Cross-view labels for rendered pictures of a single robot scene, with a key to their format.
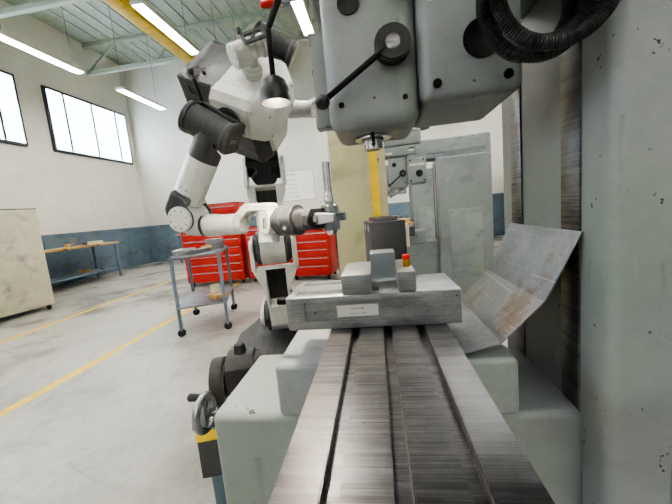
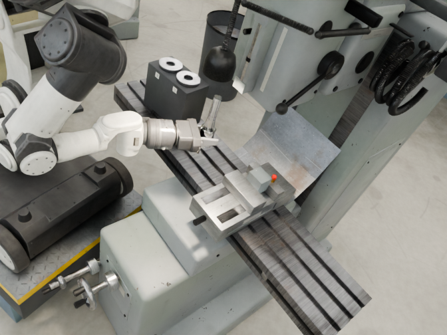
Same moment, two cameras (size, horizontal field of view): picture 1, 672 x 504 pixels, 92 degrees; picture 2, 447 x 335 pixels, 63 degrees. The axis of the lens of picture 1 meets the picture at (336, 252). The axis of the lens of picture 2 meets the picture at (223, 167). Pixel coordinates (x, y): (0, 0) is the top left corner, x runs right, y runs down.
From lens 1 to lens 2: 106 cm
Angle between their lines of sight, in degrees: 64
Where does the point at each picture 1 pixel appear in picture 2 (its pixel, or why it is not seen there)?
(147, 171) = not seen: outside the picture
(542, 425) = not seen: hidden behind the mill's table
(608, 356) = (328, 197)
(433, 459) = (342, 295)
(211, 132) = (106, 72)
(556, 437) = not seen: hidden behind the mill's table
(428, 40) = (346, 64)
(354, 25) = (318, 46)
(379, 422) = (319, 290)
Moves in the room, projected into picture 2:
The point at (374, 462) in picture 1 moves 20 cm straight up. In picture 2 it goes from (332, 306) to (368, 274)
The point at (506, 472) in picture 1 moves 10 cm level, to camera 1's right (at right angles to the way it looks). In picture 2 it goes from (356, 289) to (369, 270)
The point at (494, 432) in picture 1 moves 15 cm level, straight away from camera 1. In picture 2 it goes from (345, 275) to (321, 235)
